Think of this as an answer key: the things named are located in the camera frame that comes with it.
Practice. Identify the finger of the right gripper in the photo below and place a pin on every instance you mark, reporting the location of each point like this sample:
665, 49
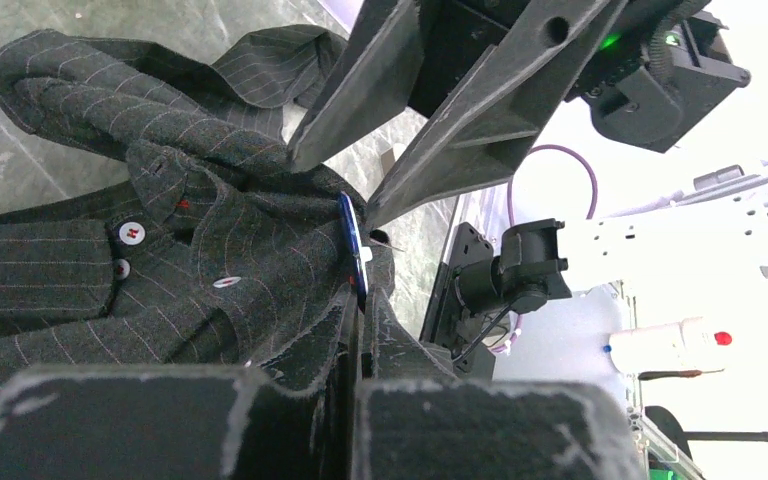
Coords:
371, 82

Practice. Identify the black pinstriped shirt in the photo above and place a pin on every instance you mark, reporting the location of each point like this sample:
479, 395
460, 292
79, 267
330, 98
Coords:
211, 251

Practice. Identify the white round badge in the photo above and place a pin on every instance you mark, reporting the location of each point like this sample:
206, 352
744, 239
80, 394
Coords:
359, 254

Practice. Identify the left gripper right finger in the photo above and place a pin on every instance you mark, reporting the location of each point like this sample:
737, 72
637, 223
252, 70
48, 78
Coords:
413, 419

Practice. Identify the black base beam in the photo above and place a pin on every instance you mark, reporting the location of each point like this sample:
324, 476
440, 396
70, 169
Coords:
463, 301

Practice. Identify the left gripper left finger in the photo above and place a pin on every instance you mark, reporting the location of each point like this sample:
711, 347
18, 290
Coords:
290, 418

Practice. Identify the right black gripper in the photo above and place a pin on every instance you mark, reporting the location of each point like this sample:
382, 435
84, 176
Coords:
654, 76

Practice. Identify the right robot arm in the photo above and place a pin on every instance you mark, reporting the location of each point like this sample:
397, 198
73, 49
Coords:
551, 259

